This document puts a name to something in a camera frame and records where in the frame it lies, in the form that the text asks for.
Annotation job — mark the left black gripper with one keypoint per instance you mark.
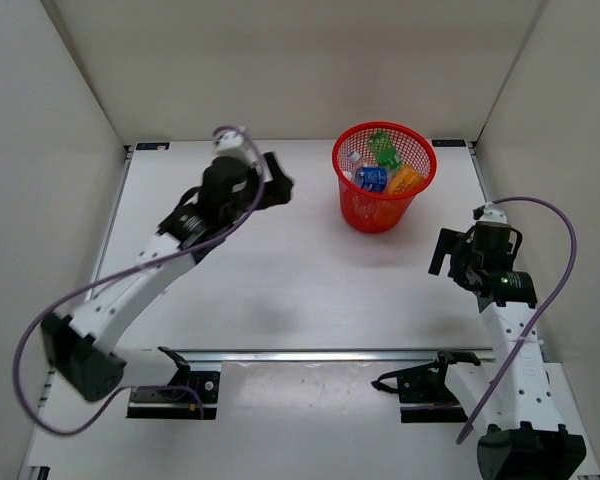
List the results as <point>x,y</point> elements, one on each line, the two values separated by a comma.
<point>277,191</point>

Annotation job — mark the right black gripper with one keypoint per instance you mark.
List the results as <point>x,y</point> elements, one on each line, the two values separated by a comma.
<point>454,243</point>

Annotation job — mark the large clear plastic bottle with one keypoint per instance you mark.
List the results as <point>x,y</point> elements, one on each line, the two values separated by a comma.
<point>354,160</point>

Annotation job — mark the orange juice bottle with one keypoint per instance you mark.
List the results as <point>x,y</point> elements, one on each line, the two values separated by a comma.
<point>405,180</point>
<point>387,213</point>

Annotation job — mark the red mesh plastic bin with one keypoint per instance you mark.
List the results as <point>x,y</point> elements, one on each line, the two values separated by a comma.
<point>357,205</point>

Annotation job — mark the blue label clear bottle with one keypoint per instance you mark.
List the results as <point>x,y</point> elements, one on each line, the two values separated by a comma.
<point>371,179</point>

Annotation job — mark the green plastic bottle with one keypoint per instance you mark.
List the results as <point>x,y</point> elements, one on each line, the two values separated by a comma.
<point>385,153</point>

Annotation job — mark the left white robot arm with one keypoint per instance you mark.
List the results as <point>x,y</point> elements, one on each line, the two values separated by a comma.
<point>82,346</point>

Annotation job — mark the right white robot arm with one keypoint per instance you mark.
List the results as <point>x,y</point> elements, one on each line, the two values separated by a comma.
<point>522,434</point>

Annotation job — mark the right dark corner label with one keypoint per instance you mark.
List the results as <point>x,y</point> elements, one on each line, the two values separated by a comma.
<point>448,143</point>

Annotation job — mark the dark corner label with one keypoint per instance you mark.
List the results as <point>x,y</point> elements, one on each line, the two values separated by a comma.
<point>448,143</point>
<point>152,146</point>

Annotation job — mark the left dark corner label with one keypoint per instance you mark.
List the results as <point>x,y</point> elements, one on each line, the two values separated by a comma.
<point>152,146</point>

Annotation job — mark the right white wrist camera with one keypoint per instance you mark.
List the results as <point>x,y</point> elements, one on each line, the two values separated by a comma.
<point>490,214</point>

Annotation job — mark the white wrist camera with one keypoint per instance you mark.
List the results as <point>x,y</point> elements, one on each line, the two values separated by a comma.
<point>230,142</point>
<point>490,214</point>

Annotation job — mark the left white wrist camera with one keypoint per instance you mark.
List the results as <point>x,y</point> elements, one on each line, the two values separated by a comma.
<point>230,142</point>

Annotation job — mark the aluminium front table rail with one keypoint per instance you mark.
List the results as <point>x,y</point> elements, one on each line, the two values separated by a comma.
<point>294,355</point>

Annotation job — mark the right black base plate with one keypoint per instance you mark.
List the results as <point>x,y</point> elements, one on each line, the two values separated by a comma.
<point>422,393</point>

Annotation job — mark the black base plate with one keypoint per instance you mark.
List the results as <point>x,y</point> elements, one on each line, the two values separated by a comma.
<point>147,403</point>
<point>422,393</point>

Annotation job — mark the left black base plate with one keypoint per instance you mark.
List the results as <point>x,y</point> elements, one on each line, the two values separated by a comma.
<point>147,403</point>

